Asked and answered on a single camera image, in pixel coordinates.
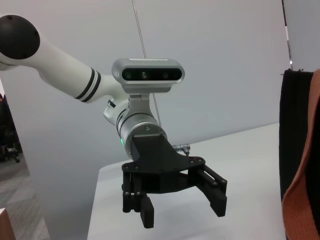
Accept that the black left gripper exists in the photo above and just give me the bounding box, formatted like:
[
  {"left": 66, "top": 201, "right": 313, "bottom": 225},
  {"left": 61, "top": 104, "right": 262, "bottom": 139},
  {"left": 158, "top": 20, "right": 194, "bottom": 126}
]
[{"left": 121, "top": 133, "right": 228, "bottom": 230}]

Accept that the black bag with orange handles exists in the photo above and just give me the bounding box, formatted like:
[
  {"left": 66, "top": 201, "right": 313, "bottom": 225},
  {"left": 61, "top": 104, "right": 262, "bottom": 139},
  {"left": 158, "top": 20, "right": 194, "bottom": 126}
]
[{"left": 278, "top": 68, "right": 320, "bottom": 240}]

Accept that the thin grey vertical rod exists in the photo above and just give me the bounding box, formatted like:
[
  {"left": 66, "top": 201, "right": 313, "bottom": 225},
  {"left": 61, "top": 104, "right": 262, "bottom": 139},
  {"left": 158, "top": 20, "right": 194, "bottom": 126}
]
[{"left": 131, "top": 0, "right": 163, "bottom": 126}]

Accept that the brown wooden board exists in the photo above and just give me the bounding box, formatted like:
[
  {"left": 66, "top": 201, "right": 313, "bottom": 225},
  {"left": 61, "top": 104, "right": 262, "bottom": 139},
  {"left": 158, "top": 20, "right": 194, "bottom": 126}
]
[{"left": 0, "top": 206, "right": 16, "bottom": 240}]

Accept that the silver cable connector plug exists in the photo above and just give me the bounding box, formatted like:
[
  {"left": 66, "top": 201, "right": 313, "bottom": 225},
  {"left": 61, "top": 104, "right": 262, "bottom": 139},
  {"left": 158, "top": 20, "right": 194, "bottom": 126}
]
[{"left": 173, "top": 142, "right": 191, "bottom": 155}]

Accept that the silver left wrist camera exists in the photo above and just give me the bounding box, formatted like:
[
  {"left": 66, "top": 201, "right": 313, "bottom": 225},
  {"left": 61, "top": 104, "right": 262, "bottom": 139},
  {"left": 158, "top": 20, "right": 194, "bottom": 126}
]
[{"left": 111, "top": 57, "right": 186, "bottom": 95}]

